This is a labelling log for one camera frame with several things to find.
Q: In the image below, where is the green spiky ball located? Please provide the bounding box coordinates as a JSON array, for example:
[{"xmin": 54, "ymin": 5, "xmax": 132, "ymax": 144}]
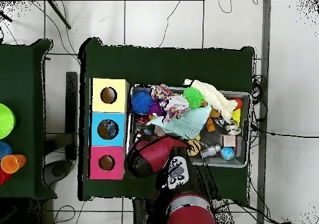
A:
[{"xmin": 183, "ymin": 87, "xmax": 206, "ymax": 110}]

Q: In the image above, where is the pale yellow cloth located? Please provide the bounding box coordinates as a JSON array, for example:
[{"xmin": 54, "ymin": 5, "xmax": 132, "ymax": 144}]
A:
[{"xmin": 183, "ymin": 79, "xmax": 239, "ymax": 124}]

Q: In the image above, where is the orange round object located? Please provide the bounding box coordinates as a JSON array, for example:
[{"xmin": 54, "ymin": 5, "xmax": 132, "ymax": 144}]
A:
[{"xmin": 0, "ymin": 153, "xmax": 27, "ymax": 175}]

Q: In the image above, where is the wooden box with three holes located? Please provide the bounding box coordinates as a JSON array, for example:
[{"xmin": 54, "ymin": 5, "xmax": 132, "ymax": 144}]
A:
[{"xmin": 88, "ymin": 77, "xmax": 131, "ymax": 181}]

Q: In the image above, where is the mint green cloth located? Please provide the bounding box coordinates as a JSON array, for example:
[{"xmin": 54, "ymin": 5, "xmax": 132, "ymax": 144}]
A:
[{"xmin": 149, "ymin": 105, "xmax": 212, "ymax": 140}]

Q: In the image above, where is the red round object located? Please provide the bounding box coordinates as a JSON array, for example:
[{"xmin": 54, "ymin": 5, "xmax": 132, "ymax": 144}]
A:
[{"xmin": 0, "ymin": 168, "xmax": 13, "ymax": 186}]

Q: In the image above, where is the green bowl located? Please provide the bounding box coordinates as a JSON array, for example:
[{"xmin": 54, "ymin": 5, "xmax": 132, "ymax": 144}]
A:
[{"xmin": 0, "ymin": 103, "xmax": 16, "ymax": 140}]

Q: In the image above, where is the round silver tin can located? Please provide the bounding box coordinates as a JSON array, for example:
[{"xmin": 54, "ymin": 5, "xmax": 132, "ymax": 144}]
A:
[{"xmin": 226, "ymin": 122, "xmax": 242, "ymax": 135}]

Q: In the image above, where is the purple spiky ball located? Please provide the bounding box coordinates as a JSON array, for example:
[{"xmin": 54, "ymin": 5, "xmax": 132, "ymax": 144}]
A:
[{"xmin": 148, "ymin": 101, "xmax": 164, "ymax": 117}]

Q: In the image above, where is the blue spiky ball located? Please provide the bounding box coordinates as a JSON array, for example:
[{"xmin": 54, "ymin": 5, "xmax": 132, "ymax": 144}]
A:
[{"xmin": 131, "ymin": 91, "xmax": 155, "ymax": 115}]

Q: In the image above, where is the shallow clear mesh bin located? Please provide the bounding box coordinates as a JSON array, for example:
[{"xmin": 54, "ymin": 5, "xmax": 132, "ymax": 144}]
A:
[{"xmin": 126, "ymin": 85, "xmax": 252, "ymax": 169}]

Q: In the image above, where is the small blue cup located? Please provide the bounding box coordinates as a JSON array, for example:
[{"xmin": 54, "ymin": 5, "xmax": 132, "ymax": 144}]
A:
[{"xmin": 0, "ymin": 140, "xmax": 13, "ymax": 160}]

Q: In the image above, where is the tan round bun toy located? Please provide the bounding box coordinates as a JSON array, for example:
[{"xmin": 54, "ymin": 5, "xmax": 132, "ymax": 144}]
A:
[{"xmin": 186, "ymin": 139, "xmax": 202, "ymax": 157}]

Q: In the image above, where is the side table with green cloth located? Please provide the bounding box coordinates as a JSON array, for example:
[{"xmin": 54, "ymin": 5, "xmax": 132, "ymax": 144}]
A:
[{"xmin": 0, "ymin": 38, "xmax": 54, "ymax": 200}]

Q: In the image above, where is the small blue globe ball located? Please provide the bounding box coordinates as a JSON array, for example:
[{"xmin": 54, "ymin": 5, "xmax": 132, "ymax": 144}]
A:
[{"xmin": 221, "ymin": 146, "xmax": 236, "ymax": 162}]

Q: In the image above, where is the orange bear toy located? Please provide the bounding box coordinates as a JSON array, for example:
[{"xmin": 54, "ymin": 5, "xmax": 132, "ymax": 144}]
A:
[{"xmin": 205, "ymin": 108, "xmax": 221, "ymax": 133}]

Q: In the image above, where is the small red ball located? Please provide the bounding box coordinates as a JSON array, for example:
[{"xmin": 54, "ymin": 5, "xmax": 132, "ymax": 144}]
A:
[{"xmin": 232, "ymin": 97, "xmax": 245, "ymax": 110}]

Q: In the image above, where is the colourful patterned cloth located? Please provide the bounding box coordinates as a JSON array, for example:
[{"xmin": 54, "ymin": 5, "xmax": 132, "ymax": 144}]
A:
[
  {"xmin": 161, "ymin": 95, "xmax": 191, "ymax": 123},
  {"xmin": 151, "ymin": 84, "xmax": 174, "ymax": 103}
]

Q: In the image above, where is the small wooden cube block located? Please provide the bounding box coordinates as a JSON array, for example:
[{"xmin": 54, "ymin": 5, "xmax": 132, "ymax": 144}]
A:
[{"xmin": 221, "ymin": 134, "xmax": 237, "ymax": 148}]

